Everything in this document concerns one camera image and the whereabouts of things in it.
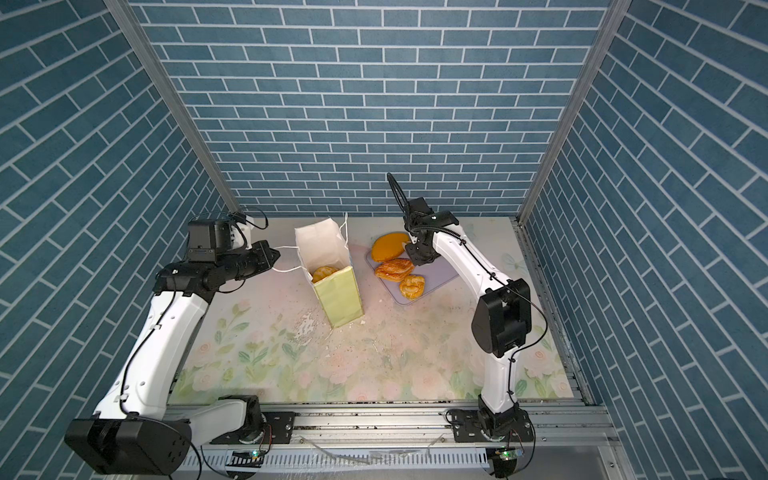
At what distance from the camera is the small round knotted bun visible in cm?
97

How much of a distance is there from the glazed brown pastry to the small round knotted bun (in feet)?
0.06

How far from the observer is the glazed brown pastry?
101 cm
